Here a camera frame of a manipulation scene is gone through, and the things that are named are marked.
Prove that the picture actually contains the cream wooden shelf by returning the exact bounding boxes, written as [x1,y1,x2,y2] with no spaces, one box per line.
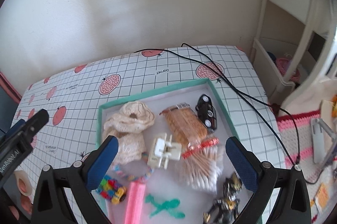
[250,0,336,106]

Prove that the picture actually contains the green gecko toy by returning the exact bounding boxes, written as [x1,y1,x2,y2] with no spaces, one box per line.
[144,194,186,219]

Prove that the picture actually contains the colourful flower toy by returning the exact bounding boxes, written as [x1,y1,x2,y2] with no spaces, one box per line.
[96,175,127,205]

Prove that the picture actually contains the black cable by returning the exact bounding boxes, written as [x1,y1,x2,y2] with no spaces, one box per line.
[133,42,325,185]

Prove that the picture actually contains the white tape roll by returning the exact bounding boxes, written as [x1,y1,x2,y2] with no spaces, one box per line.
[14,170,33,197]

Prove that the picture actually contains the pastel rainbow fuzzy ring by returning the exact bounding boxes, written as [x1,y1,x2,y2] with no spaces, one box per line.
[110,151,155,184]

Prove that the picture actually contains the grey metal stand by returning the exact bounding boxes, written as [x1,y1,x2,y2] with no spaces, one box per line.
[310,118,336,167]

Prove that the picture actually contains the cream lace cloth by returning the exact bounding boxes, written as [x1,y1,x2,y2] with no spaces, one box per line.
[102,101,155,165]

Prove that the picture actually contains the black gold action figure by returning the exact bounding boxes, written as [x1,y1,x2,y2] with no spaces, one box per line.
[203,172,243,223]

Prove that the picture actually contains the pink striped crochet mat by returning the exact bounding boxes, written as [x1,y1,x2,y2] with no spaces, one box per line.
[277,110,336,223]

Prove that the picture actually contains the pink ribbed fabric roll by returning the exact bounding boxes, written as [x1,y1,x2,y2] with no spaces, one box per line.
[124,181,146,224]

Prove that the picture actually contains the bag of cotton swabs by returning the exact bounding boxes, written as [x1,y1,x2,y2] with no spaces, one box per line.
[177,145,225,193]

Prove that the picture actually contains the packet of brown biscuits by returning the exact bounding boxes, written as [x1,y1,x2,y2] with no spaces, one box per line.
[159,102,219,159]

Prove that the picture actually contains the black toy car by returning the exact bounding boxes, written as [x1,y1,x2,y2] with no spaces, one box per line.
[195,94,217,133]

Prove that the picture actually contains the pomegranate grid tablecloth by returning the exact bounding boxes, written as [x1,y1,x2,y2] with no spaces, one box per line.
[10,45,288,224]

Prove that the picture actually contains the teal shallow box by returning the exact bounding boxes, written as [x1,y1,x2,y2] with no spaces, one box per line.
[96,78,238,223]

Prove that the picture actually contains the person's hand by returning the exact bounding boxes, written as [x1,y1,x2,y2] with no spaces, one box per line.
[4,177,31,222]

